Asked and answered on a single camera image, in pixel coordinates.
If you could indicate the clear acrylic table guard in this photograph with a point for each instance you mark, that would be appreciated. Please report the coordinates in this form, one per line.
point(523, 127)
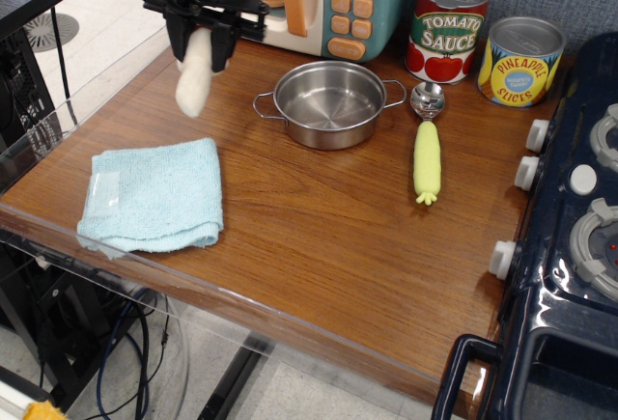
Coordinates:
point(317, 248)

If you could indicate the white stove knob lower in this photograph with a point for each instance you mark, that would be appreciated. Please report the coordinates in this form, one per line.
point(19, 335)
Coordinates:
point(502, 256)

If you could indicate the small steel pot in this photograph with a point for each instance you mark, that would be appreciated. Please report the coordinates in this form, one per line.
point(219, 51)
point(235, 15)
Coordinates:
point(329, 105)

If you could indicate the spoon with green handle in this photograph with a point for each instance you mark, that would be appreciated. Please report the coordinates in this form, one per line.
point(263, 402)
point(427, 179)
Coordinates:
point(427, 100)

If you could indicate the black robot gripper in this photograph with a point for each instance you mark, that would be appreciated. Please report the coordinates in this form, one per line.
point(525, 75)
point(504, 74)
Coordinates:
point(227, 19)

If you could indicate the dark blue toy stove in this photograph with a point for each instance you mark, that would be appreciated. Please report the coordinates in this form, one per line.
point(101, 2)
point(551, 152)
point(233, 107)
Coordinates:
point(556, 353)

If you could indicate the tomato sauce can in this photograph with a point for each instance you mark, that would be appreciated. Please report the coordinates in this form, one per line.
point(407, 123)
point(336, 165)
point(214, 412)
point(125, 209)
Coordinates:
point(443, 37)

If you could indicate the toy microwave oven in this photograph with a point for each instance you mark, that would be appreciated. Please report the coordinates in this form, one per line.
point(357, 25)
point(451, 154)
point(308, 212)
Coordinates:
point(350, 30)

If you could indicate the plush mushroom toy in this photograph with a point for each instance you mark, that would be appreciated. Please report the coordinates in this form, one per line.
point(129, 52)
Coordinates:
point(194, 84)

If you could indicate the white stove knob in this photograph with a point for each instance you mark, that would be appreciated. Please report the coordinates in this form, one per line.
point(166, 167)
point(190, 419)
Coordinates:
point(526, 172)
point(502, 256)
point(537, 135)

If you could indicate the light blue folded towel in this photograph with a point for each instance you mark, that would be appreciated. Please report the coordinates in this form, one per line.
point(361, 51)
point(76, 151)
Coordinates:
point(154, 200)

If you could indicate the pineapple slices can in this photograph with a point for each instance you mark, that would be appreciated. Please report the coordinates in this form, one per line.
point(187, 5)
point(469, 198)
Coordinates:
point(520, 61)

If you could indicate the white stove knob upper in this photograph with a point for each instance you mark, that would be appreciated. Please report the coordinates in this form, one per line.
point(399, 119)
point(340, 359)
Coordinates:
point(537, 135)

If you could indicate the white stove knob middle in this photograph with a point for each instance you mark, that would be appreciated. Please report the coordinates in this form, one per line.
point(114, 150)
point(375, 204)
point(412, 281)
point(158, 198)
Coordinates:
point(526, 172)

